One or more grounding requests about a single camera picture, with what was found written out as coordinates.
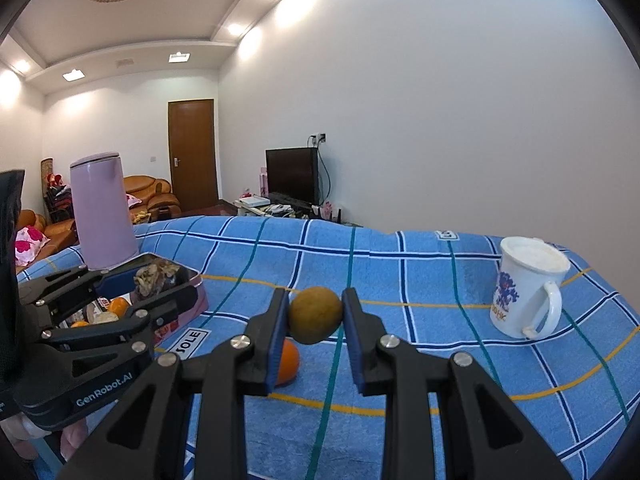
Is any black television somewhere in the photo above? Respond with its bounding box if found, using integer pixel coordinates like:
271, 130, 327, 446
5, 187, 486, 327
265, 147, 321, 206

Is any large orange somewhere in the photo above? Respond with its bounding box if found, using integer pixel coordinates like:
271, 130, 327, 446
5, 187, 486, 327
275, 339, 301, 387

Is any white printed mug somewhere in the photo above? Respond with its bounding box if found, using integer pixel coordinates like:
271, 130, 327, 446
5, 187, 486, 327
489, 236, 572, 341

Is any cluttered dark rack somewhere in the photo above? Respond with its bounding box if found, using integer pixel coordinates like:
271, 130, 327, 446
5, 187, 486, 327
41, 159, 76, 223

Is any brown wooden door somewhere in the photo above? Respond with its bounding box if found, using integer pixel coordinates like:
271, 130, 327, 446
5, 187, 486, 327
167, 99, 221, 212

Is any brown leather sofa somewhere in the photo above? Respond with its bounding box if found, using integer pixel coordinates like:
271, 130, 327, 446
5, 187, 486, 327
122, 175, 181, 221
17, 210, 78, 266

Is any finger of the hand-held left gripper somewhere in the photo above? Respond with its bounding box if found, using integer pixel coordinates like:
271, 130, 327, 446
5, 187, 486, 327
19, 265, 140, 328
40, 282, 199, 376

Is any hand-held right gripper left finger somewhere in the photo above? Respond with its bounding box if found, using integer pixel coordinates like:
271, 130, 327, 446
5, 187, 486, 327
55, 287, 301, 480

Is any brown wrinkled dried fruit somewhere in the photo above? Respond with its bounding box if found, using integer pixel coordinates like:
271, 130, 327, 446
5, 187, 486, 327
134, 260, 180, 301

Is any tan brown round fruit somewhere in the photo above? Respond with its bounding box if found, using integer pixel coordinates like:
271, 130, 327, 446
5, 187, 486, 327
289, 286, 345, 346

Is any green power cable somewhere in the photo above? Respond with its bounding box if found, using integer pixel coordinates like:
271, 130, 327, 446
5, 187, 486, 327
317, 142, 332, 206

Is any pink electric kettle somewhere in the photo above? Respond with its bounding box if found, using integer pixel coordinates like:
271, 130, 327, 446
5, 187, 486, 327
69, 151, 140, 271

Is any cluttered white television stand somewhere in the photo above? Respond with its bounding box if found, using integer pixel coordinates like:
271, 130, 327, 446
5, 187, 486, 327
235, 195, 346, 223

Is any pink tin box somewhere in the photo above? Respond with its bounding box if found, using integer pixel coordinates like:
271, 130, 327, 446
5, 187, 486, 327
65, 254, 208, 346

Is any blue plaid blanket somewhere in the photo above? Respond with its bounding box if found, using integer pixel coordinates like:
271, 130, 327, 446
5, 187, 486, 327
17, 215, 626, 480

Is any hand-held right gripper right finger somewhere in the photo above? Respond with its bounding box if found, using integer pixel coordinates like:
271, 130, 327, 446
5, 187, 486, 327
341, 287, 573, 480

